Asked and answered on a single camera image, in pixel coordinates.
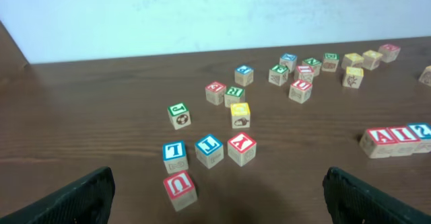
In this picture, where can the red A block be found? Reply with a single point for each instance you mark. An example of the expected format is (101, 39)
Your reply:
(378, 143)

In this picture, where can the blue T block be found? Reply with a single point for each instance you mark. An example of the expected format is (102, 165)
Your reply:
(209, 151)

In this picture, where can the red I block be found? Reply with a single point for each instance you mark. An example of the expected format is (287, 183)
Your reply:
(407, 141)

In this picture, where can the green J block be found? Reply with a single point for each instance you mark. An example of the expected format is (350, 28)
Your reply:
(179, 115)

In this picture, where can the red E block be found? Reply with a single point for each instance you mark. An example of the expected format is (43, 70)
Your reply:
(215, 92)

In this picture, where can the red U block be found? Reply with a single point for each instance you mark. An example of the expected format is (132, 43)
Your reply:
(181, 190)

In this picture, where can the red K block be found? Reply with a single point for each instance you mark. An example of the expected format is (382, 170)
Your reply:
(389, 52)

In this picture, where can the yellow block left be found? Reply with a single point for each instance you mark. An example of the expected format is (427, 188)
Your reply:
(240, 115)

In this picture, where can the green N block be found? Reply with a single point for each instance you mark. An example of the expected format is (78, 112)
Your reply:
(314, 63)

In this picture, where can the red C block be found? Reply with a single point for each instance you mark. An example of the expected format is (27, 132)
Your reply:
(300, 91)

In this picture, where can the yellow block top right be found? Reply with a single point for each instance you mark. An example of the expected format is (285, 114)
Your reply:
(371, 59)

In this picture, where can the blue X block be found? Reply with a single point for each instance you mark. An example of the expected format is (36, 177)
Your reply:
(288, 60)

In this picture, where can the red H block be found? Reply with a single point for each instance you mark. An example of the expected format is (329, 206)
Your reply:
(305, 73)

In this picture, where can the red Y block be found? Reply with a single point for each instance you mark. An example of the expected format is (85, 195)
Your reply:
(242, 149)

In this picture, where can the yellow block under 2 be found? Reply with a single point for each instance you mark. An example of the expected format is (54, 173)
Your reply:
(425, 77)

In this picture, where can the green R block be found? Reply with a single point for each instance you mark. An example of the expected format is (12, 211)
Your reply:
(234, 95)

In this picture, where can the yellow block top middle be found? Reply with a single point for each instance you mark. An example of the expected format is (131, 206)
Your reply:
(352, 60)

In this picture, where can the blue 2 block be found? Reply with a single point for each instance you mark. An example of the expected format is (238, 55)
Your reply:
(423, 131)

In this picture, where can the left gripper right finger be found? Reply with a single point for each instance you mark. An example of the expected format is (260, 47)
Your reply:
(350, 200)

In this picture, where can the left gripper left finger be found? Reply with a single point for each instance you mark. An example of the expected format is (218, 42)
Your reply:
(86, 200)

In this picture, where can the blue P block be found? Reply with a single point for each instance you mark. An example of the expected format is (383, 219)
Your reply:
(244, 75)

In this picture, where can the blue L block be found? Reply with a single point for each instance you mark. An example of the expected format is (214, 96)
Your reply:
(175, 157)

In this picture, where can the yellow block centre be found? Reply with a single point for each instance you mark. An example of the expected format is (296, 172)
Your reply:
(353, 77)

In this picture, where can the green B block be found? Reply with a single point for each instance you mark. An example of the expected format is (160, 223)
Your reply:
(330, 62)

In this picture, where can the green F block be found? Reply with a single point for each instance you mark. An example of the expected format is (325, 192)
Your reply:
(278, 75)

